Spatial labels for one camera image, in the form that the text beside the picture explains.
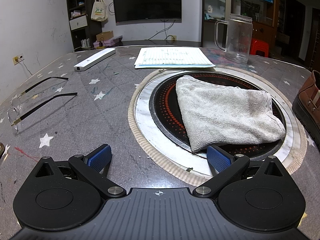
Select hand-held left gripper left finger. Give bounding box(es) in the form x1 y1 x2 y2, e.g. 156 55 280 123
30 144 125 198

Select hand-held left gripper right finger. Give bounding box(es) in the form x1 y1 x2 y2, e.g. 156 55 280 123
193 144 290 198

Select brown leather shoe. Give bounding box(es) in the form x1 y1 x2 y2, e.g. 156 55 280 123
292 70 320 153

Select grey terry towel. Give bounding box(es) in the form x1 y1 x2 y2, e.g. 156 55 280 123
176 74 286 153

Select rimless eyeglasses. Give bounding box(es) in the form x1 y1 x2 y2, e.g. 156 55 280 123
7 76 78 133

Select round black induction cooktop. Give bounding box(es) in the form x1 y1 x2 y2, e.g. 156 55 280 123
127 67 307 183

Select white slim bar device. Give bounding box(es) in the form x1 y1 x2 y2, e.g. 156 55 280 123
73 48 116 72

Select lined paper notepad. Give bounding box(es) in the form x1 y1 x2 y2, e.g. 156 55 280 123
134 47 216 69

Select pink flat box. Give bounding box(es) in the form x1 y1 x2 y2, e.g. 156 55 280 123
93 39 123 49

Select clear glass mug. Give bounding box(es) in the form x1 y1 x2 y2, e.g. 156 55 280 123
214 13 253 64

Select red plastic stool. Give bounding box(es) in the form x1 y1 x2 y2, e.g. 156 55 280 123
249 38 270 57

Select cardboard box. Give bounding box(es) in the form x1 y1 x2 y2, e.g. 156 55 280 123
96 31 114 42

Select white storage drawer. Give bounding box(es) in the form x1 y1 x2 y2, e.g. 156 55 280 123
69 15 88 32

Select wooden glass display cabinet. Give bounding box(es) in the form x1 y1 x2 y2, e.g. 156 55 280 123
239 0 279 45

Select beige canvas tote bag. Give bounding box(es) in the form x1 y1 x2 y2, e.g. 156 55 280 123
90 0 108 22

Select dark wooden door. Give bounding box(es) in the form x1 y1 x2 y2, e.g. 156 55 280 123
285 0 307 60

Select white glass shelf cabinet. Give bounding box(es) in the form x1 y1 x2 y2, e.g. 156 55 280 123
201 0 240 48

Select dark wooden shelf unit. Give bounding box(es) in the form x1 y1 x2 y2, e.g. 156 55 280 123
65 0 97 52

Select black television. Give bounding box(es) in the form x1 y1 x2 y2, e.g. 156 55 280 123
112 0 182 25

